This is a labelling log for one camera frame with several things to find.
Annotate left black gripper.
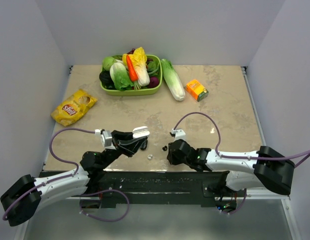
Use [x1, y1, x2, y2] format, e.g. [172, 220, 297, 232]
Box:
[99, 130, 147, 169]

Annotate white earbud charging case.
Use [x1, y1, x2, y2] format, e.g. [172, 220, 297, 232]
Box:
[132, 126, 150, 139]

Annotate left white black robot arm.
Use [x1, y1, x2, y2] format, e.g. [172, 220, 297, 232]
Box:
[0, 126, 150, 227]

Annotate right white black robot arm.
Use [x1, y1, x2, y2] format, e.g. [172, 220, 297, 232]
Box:
[167, 139, 295, 197]

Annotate black earbud charging case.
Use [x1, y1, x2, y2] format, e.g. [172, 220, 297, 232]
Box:
[139, 140, 148, 151]

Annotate yellow Lays chips bag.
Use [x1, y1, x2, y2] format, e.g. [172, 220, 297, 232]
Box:
[50, 89, 98, 127]

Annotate green white bok choy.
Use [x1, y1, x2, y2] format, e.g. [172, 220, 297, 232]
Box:
[109, 62, 133, 91]

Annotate orange juice carton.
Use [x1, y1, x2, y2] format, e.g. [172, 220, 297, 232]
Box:
[185, 79, 209, 102]

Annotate green plastic vegetable tray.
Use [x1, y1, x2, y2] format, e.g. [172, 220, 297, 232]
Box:
[100, 54, 163, 97]

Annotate black round vegetable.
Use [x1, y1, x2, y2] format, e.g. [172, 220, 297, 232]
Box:
[99, 71, 114, 87]

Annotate purple onion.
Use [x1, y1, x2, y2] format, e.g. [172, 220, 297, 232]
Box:
[147, 76, 160, 89]

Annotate orange toy carrot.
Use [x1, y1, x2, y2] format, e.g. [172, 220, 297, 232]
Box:
[126, 55, 138, 82]

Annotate napa cabbage on table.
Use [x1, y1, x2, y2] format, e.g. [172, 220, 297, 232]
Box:
[160, 58, 186, 102]

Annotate dark green leafy vegetable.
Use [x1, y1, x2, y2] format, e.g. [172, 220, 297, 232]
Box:
[146, 60, 160, 77]

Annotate green round vegetable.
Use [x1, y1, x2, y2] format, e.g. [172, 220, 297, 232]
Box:
[102, 56, 117, 71]

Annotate yellow white cabbage in tray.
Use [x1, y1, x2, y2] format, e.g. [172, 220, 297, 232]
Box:
[122, 47, 150, 87]

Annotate dark red grapes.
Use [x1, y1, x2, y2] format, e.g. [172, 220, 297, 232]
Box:
[127, 48, 136, 54]

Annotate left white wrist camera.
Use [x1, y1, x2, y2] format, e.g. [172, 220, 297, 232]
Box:
[94, 129, 113, 149]

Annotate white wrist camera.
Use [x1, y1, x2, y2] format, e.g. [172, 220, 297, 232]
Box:
[94, 129, 113, 149]
[170, 128, 186, 142]

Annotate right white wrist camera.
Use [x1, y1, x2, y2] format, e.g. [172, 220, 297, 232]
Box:
[170, 128, 186, 142]

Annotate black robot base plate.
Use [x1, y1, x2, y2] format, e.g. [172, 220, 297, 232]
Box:
[86, 169, 244, 209]

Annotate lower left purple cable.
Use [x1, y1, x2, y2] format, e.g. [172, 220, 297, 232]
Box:
[78, 187, 131, 222]

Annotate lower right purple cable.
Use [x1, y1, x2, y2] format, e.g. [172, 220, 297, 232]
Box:
[218, 188, 247, 216]

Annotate aluminium frame rail right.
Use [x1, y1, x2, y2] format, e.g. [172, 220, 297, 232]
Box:
[229, 67, 266, 158]

